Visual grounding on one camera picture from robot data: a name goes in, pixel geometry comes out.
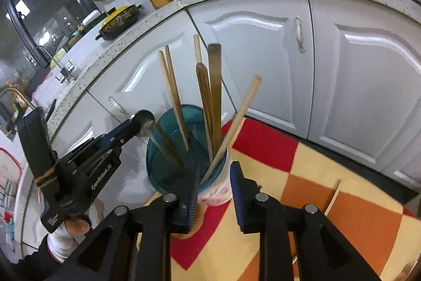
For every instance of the person's left hand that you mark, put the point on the person's left hand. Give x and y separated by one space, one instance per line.
61 244

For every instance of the green yellow sponge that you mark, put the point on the green yellow sponge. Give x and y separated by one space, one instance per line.
61 55

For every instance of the black casserole with yellow lid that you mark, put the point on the black casserole with yellow lid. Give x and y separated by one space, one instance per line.
118 19

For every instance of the light wooden chopstick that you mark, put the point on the light wooden chopstick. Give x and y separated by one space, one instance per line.
240 116
171 70
197 49
164 70
334 197

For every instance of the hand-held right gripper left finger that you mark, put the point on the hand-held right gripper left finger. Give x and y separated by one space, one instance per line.
192 205

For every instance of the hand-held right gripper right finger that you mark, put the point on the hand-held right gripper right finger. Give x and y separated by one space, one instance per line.
237 198

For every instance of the blue white utensil cup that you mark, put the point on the blue white utensil cup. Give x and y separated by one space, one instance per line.
213 193

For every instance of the metal spoon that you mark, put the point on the metal spoon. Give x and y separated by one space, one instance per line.
146 121

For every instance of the metal faucet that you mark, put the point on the metal faucet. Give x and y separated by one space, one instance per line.
52 62
13 90

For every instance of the kitchen window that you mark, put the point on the kitchen window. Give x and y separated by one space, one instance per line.
49 4

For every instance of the red yellow checked cloth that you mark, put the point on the red yellow checked cloth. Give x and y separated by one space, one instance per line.
312 162

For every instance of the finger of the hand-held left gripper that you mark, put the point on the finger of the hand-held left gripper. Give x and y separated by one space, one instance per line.
115 133
133 133

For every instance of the white cabinet door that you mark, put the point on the white cabinet door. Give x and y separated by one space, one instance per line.
79 123
361 86
256 70
138 63

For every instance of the person's left forearm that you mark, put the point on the person's left forearm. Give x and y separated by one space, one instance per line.
36 263

